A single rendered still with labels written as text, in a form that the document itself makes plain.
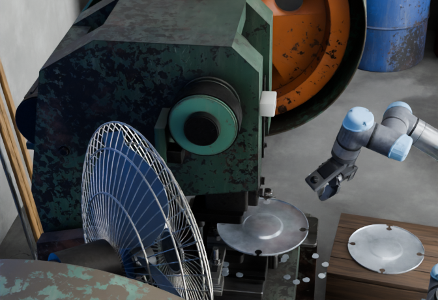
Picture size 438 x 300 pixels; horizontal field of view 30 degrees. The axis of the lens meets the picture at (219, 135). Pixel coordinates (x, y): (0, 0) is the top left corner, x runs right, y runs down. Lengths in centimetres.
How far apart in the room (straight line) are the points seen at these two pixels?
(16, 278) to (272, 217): 169
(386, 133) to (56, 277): 140
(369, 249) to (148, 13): 142
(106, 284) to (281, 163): 334
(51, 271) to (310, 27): 176
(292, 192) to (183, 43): 210
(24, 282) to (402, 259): 233
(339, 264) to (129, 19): 137
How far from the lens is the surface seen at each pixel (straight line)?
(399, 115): 235
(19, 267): 104
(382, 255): 320
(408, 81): 518
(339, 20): 260
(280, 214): 266
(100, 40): 214
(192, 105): 203
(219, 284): 248
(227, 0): 235
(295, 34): 266
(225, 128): 205
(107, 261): 161
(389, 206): 406
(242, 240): 256
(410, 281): 312
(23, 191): 354
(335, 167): 235
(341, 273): 312
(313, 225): 263
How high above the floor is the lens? 240
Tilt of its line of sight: 32 degrees down
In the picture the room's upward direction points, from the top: 1 degrees counter-clockwise
